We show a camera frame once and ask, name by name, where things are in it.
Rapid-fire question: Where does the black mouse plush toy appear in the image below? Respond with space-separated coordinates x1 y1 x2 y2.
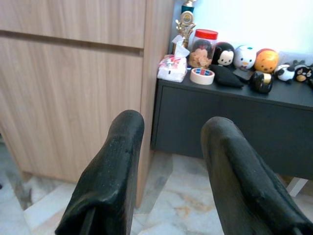
211 42 236 67

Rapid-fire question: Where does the black white panda plush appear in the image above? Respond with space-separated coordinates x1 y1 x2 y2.
273 63 297 84

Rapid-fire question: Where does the white tissue pack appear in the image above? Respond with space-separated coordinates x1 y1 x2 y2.
156 54 188 83

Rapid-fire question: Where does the orange bear plush toy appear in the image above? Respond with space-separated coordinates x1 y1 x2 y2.
253 48 280 74

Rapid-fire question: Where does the light wooden cabinet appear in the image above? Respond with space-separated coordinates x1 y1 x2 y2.
0 0 176 209

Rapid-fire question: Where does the white duck plush toy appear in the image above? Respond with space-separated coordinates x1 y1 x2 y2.
233 45 258 70

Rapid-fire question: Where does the black fabric pouch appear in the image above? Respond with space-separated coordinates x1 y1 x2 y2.
208 64 245 89

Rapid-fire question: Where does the beige masking tape roll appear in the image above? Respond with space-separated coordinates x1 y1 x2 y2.
189 67 216 86

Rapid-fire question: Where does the black bird plush toy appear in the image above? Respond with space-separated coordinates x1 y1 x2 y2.
293 63 313 83

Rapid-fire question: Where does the golden figure trophy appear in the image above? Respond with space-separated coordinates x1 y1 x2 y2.
174 11 197 49

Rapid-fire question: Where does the black gold tape dispenser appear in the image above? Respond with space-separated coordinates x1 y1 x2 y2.
249 70 274 94

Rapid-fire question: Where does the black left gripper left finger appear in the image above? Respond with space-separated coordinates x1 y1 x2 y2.
54 109 145 235

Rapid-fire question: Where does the dark grey flat case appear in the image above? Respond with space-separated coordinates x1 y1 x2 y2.
232 68 255 81

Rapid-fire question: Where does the black low console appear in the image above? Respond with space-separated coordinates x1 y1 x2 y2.
151 70 313 198

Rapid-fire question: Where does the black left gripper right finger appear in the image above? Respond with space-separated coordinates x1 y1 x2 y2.
200 116 313 235

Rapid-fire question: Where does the clear jar red lid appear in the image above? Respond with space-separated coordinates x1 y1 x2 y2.
188 28 219 69

